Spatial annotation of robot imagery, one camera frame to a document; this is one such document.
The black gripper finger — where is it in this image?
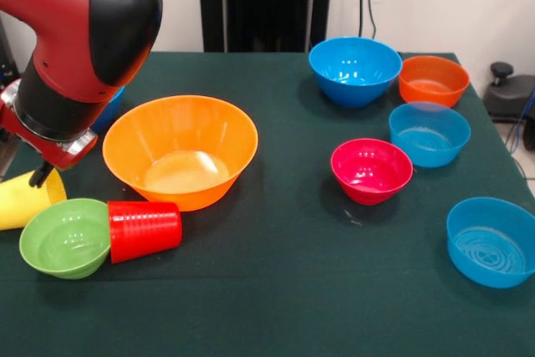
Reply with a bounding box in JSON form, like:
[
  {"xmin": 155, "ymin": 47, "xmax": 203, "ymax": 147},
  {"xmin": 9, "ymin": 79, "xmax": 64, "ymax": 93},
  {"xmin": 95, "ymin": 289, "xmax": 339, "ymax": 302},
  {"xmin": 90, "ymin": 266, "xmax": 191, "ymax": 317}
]
[
  {"xmin": 28, "ymin": 162, "xmax": 54, "ymax": 189},
  {"xmin": 0, "ymin": 129, "xmax": 18, "ymax": 178}
]

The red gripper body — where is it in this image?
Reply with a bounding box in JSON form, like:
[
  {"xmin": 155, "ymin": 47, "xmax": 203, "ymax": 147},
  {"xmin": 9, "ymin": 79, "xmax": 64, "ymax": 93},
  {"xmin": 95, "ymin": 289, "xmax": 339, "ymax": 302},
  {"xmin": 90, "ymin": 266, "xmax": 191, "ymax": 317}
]
[{"xmin": 0, "ymin": 79, "xmax": 99, "ymax": 172}]

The yellow cup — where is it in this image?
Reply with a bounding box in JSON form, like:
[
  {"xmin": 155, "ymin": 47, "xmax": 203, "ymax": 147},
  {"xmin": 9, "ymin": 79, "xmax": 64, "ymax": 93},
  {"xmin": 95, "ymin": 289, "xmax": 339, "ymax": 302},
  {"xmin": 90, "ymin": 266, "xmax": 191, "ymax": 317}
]
[{"xmin": 0, "ymin": 168, "xmax": 68, "ymax": 232}]

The large blue bowl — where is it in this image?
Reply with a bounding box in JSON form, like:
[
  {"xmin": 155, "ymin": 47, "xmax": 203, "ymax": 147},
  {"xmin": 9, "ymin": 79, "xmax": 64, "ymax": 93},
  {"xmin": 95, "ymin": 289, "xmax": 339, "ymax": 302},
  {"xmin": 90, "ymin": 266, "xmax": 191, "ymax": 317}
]
[
  {"xmin": 89, "ymin": 85, "xmax": 126, "ymax": 135},
  {"xmin": 308, "ymin": 36, "xmax": 404, "ymax": 109}
]

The green bowl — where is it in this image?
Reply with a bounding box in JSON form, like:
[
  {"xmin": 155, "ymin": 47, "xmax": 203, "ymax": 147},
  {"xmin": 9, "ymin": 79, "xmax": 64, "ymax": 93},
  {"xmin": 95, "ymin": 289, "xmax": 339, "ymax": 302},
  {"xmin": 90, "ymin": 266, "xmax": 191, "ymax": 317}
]
[{"xmin": 18, "ymin": 198, "xmax": 112, "ymax": 281}]

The red cup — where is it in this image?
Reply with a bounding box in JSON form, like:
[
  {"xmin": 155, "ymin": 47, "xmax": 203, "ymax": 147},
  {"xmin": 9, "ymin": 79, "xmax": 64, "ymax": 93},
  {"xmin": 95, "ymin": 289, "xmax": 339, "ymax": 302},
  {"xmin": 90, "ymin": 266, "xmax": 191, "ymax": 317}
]
[{"xmin": 107, "ymin": 200, "xmax": 183, "ymax": 265}]

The large yellow bowl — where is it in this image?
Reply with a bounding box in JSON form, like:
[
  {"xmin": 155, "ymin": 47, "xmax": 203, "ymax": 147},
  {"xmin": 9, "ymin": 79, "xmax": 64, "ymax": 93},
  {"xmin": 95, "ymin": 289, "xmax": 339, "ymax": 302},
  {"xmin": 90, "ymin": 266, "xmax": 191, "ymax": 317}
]
[{"xmin": 102, "ymin": 94, "xmax": 259, "ymax": 212}]

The black equipment case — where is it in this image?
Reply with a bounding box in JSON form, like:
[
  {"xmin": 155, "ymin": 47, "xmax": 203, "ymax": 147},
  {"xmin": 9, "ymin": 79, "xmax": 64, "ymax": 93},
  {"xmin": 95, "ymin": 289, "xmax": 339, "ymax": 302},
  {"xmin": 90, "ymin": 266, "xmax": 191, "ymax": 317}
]
[{"xmin": 0, "ymin": 18, "xmax": 18, "ymax": 86}]

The dark green tablecloth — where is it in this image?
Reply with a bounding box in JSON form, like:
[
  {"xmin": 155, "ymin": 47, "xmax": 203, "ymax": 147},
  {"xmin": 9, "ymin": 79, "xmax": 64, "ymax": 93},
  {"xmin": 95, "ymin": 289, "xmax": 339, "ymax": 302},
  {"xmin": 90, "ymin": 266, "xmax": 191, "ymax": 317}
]
[{"xmin": 0, "ymin": 50, "xmax": 535, "ymax": 357}]

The pink bowl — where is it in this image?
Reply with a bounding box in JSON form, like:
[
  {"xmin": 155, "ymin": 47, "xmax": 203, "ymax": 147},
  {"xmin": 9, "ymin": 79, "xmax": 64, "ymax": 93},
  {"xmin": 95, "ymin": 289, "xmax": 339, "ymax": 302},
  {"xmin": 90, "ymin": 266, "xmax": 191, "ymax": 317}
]
[{"xmin": 329, "ymin": 138, "xmax": 415, "ymax": 207}]

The small blue bowl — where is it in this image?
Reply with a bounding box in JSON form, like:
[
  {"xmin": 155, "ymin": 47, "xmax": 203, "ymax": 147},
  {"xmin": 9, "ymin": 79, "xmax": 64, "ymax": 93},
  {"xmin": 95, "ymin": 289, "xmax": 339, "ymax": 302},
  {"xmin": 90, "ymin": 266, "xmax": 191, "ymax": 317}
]
[
  {"xmin": 388, "ymin": 101, "xmax": 472, "ymax": 169},
  {"xmin": 446, "ymin": 196, "xmax": 535, "ymax": 289}
]

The orange bowl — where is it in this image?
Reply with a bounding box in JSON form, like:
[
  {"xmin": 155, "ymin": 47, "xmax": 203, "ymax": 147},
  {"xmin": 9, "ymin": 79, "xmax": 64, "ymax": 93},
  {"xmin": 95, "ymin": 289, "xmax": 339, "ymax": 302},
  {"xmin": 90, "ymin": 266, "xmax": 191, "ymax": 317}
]
[{"xmin": 398, "ymin": 55, "xmax": 471, "ymax": 109}]

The black stand base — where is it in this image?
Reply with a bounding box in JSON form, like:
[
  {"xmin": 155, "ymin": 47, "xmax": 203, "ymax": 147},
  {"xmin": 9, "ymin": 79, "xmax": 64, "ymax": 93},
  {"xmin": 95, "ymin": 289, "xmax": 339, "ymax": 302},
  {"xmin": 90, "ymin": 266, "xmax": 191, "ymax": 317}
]
[{"xmin": 483, "ymin": 61, "xmax": 535, "ymax": 124}]

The blue cable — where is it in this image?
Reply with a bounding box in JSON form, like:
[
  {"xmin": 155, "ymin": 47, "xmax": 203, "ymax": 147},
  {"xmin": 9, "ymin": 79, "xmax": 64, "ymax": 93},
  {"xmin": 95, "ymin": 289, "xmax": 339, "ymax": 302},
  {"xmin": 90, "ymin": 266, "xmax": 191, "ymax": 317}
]
[{"xmin": 505, "ymin": 93, "xmax": 535, "ymax": 157}]

